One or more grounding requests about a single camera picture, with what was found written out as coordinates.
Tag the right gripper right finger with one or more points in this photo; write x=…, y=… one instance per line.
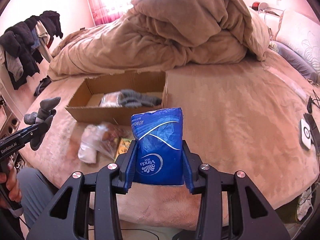
x=191, y=162

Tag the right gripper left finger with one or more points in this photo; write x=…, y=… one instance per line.
x=127, y=168

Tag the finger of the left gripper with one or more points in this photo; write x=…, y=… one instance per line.
x=26, y=134

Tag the grey sock pair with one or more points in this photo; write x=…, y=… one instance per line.
x=45, y=113
x=132, y=99

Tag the yellow cartoon tissue pack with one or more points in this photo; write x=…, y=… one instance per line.
x=122, y=147

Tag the blue Vinda tissue pack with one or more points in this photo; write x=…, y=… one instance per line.
x=159, y=157

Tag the white socks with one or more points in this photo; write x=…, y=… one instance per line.
x=102, y=138

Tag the bag of cotton swabs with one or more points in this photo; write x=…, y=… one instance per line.
x=111, y=100

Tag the person's left hand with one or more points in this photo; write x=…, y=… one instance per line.
x=11, y=182

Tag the black bag on floor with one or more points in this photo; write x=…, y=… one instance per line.
x=42, y=85

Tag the cardboard box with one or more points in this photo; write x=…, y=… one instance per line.
x=84, y=104

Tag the tan bed sheet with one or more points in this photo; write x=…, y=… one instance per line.
x=236, y=117

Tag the dark clothes on rack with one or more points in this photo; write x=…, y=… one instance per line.
x=26, y=44

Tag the black smartphone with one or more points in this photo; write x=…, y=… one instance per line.
x=314, y=131

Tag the pink window curtain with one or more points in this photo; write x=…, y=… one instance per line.
x=105, y=1

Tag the tan plush duvet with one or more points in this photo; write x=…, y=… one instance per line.
x=158, y=35

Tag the purple pillow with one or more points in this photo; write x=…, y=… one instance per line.
x=295, y=60

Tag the white embroidered pillow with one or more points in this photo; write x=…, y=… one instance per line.
x=301, y=34

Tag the red lamp on nightstand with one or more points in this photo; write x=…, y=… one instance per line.
x=255, y=6

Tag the white wireless charger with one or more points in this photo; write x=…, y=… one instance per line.
x=304, y=134

